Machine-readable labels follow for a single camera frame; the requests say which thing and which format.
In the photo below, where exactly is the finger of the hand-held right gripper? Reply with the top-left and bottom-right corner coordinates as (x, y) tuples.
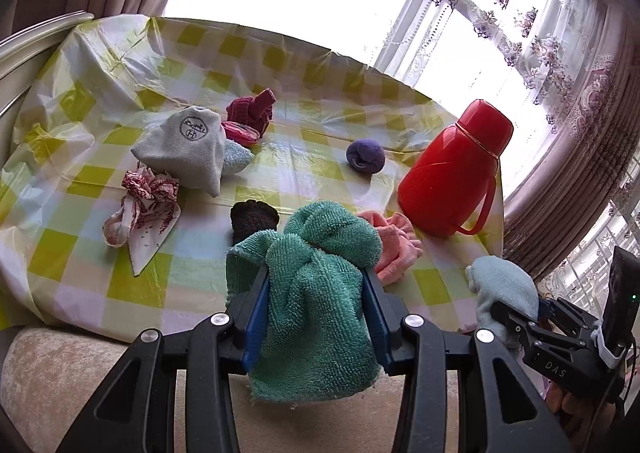
(538, 297), (602, 335)
(490, 300), (593, 361)

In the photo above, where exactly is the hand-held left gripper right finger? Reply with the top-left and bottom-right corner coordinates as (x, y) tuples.
(362, 267), (576, 453)

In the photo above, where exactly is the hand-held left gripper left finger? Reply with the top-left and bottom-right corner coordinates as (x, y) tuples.
(57, 265), (273, 453)

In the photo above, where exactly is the pale blue sock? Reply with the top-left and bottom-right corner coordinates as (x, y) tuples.
(465, 255), (541, 349)

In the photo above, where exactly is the teal terry towel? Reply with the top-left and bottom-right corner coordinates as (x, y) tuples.
(225, 200), (383, 404)

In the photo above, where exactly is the purple sock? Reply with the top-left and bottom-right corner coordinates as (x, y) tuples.
(346, 139), (386, 178)

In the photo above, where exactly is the dark red sock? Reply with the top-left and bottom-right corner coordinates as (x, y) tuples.
(226, 88), (277, 136)

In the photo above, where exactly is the person's right hand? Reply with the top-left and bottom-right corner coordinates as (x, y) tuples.
(547, 383), (623, 444)

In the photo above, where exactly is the pink towel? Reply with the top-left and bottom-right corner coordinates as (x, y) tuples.
(356, 210), (423, 286)

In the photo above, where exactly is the dark brown knitted cloth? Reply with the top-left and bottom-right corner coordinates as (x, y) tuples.
(230, 201), (280, 246)

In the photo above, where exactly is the white red patterned cloth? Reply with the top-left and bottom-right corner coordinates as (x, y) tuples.
(102, 164), (182, 279)

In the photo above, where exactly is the yellow checkered plastic tablecloth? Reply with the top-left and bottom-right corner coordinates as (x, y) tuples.
(0, 14), (506, 334)

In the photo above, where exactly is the red thermos flask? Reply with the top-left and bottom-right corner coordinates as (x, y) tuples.
(397, 99), (515, 238)

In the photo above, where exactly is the grey pouch with black emblem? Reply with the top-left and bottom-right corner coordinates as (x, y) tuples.
(131, 105), (227, 198)

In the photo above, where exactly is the pink pouch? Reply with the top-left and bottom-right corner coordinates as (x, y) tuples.
(221, 120), (261, 146)

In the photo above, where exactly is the beige upholstered cushion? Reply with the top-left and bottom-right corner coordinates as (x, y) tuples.
(0, 325), (551, 453)

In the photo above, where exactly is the floral lace curtain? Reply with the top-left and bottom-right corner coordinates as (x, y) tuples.
(295, 0), (621, 134)

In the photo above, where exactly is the cream wooden cabinet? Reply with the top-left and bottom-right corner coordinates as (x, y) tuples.
(0, 10), (96, 118)

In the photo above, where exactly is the white window frame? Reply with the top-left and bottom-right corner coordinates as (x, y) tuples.
(375, 0), (481, 84)

